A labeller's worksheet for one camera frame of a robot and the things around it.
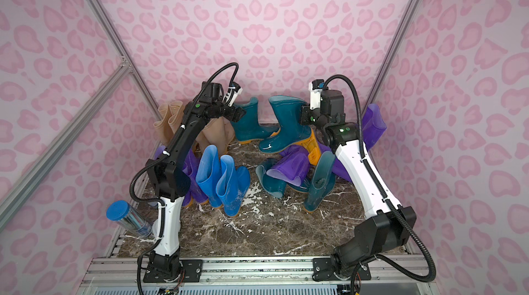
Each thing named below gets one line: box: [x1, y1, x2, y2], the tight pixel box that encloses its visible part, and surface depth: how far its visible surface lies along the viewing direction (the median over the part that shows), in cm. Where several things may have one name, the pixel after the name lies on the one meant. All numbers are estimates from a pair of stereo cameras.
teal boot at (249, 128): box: [231, 96, 282, 145], surface depth 107 cm
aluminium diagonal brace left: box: [0, 57, 133, 229], surface depth 68 cm
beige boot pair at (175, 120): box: [167, 100, 185, 138], surface depth 89 cm
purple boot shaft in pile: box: [265, 144, 311, 187], surface depth 87 cm
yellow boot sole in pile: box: [298, 128, 322, 167], surface depth 92 cm
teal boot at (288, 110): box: [258, 95, 312, 154], surface depth 83 cm
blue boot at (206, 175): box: [195, 144, 223, 209], surface depth 75 cm
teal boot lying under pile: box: [255, 157, 310, 199], surface depth 81 cm
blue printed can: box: [106, 200, 153, 238], surface depth 72 cm
